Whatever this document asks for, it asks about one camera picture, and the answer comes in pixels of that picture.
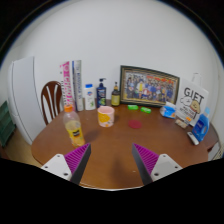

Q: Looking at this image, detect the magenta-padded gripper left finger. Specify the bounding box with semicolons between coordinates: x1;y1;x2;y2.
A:
40;143;92;186

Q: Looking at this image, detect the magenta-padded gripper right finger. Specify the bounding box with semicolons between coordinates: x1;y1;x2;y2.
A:
132;143;183;186

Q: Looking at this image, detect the orange-capped juice bottle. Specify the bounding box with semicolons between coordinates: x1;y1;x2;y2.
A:
62;104;86;148

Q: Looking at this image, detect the white remote control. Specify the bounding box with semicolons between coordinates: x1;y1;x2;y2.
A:
186;131;200;146

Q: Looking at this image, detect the small clear snack packet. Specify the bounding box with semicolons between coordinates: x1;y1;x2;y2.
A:
174;118;188;130

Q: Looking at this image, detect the flat round red coaster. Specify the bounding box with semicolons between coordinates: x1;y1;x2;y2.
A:
128;119;143;130

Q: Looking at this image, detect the blue tissue pack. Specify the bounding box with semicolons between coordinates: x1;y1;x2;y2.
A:
159;101;177;120

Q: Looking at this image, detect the blue detergent bottle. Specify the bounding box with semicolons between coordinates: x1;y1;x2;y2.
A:
191;106;212;143

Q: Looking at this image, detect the pink and yellow mug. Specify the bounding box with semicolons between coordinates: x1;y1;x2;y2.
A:
97;105;116;128

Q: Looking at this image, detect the green plastic crate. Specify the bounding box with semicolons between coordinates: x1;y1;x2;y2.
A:
0;100;16;148

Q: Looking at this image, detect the white bottle blue cap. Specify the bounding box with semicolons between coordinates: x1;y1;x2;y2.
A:
83;83;97;111

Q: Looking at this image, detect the white printed paper bag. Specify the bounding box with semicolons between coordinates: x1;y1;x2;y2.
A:
175;72;210;127

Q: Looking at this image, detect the white refrigerator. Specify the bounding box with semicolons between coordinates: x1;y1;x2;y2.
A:
7;55;46;145

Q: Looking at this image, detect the brown wooden chair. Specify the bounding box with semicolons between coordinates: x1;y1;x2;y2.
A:
40;80;64;126

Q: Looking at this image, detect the tall pink box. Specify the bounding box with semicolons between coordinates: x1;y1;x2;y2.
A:
59;60;77;111

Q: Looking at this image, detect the framed group photo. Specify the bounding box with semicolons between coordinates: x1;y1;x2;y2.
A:
119;64;181;108

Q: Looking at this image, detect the dark blue pump bottle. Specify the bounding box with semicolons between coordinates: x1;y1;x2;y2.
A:
95;77;108;108

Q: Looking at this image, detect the brown pump bottle yellow label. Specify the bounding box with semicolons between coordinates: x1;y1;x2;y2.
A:
110;81;121;107

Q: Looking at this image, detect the tall white green box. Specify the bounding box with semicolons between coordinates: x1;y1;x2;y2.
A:
71;59;85;112

